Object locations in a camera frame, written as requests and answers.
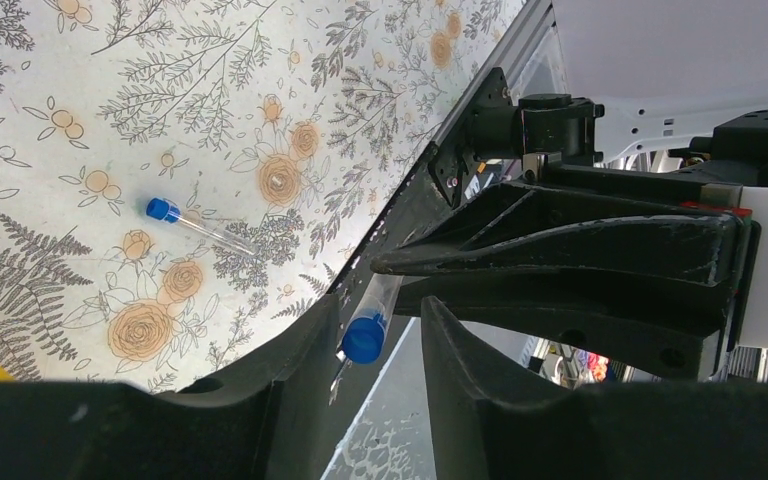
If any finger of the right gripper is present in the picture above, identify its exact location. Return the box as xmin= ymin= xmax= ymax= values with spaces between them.
xmin=395 ymin=271 xmax=735 ymax=381
xmin=371 ymin=183 xmax=749 ymax=287

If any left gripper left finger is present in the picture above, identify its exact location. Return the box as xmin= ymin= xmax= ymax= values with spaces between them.
xmin=163 ymin=295 xmax=339 ymax=479

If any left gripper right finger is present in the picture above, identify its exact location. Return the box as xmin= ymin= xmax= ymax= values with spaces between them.
xmin=421 ymin=297 xmax=579 ymax=479

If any blue capped test tube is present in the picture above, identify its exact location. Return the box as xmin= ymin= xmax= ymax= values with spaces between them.
xmin=340 ymin=274 xmax=404 ymax=364
xmin=144 ymin=197 xmax=258 ymax=257

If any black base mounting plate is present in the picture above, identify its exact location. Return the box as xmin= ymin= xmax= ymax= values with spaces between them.
xmin=328 ymin=66 xmax=604 ymax=346

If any floral patterned table mat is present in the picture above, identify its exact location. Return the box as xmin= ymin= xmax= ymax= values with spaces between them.
xmin=0 ymin=1 xmax=522 ymax=392

